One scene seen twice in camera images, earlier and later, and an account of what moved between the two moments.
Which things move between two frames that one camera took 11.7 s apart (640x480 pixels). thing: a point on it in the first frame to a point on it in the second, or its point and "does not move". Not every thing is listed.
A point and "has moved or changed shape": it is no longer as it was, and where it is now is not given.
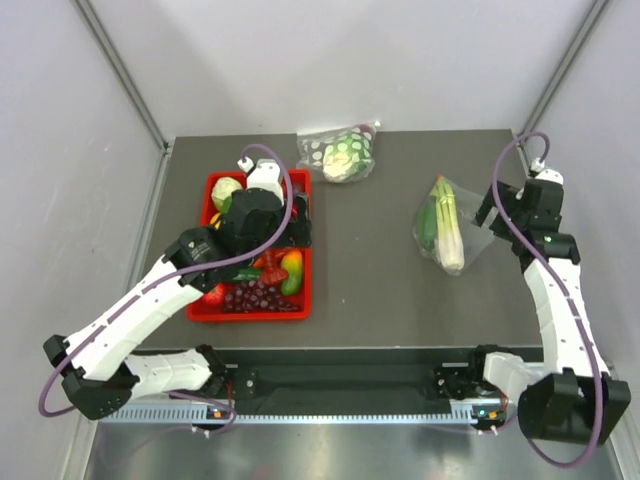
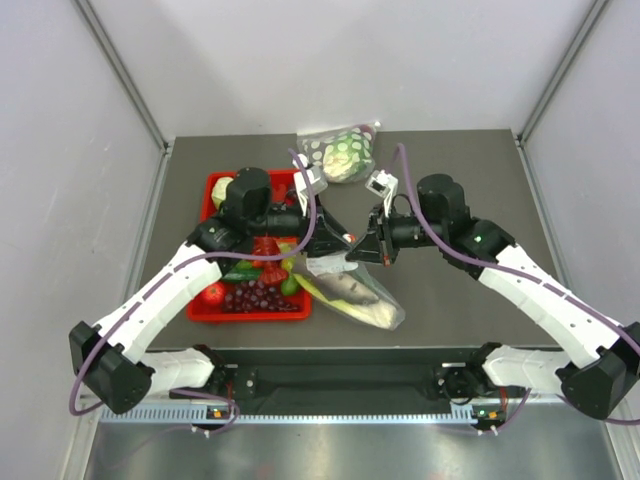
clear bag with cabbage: x=342 y=154 does not move
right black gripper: x=484 y=209 to x=378 y=243
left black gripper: x=301 y=226 to x=326 y=238
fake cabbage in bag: x=348 y=158 does not move
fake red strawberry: x=216 y=296 does not move
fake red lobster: x=271 y=263 does not move
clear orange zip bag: x=444 y=231 has moved or changed shape
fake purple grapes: x=254 y=296 does not move
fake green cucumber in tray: x=247 y=274 does not move
